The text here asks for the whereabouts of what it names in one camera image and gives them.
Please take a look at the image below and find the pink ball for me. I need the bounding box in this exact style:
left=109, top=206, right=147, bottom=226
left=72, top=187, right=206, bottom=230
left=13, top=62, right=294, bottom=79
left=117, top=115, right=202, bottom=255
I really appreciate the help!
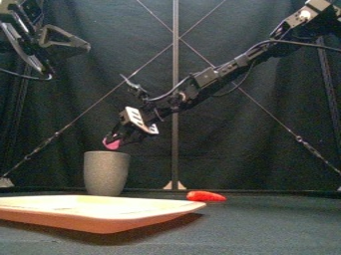
left=101, top=134, right=124, bottom=151

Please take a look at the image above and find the grey speckled bowl cup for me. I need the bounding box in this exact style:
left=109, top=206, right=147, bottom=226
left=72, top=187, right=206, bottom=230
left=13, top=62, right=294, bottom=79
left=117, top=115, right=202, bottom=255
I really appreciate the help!
left=83, top=150, right=132, bottom=197

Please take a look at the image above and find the beige plastic tray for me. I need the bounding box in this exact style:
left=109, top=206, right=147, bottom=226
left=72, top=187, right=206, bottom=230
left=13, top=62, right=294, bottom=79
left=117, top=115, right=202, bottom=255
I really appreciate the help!
left=0, top=194, right=207, bottom=235

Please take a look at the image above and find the red toy chili pepper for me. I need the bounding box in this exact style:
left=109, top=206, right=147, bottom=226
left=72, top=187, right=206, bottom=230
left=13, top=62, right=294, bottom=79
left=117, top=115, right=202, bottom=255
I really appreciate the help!
left=184, top=190, right=227, bottom=203

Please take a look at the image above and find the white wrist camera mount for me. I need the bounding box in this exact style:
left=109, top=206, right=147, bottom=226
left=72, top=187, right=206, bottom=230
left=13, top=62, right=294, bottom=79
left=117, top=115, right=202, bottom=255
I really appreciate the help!
left=119, top=106, right=160, bottom=135

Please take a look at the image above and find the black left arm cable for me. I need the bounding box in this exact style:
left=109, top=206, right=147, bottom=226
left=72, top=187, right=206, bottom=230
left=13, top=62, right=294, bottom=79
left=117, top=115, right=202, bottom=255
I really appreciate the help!
left=0, top=67, right=55, bottom=82

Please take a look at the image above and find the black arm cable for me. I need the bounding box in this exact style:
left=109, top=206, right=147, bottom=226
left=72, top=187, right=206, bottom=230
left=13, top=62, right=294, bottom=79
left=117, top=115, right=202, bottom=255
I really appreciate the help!
left=0, top=67, right=55, bottom=82
left=144, top=38, right=341, bottom=103

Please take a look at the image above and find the diagonal frame brace wire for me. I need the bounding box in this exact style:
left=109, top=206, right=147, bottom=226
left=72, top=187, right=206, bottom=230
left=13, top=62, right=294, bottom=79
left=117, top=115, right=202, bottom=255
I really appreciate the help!
left=135, top=0, right=341, bottom=175
left=0, top=0, right=228, bottom=179

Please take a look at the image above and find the vertical metal frame pole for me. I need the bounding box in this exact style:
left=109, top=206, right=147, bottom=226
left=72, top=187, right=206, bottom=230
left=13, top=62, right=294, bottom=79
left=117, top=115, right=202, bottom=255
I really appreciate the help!
left=170, top=0, right=187, bottom=191

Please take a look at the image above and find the grey frame foot bracket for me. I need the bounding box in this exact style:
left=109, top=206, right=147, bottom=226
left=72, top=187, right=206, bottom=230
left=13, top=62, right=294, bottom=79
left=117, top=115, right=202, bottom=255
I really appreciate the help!
left=0, top=176, right=16, bottom=189

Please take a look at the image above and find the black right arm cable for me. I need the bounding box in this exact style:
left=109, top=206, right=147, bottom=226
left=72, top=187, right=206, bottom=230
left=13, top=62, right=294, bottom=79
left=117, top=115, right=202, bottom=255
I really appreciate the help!
left=144, top=38, right=341, bottom=103

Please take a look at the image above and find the dark side frame post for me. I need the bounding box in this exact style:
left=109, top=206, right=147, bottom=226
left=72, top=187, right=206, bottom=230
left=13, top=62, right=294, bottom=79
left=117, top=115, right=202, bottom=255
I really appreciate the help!
left=315, top=35, right=341, bottom=157

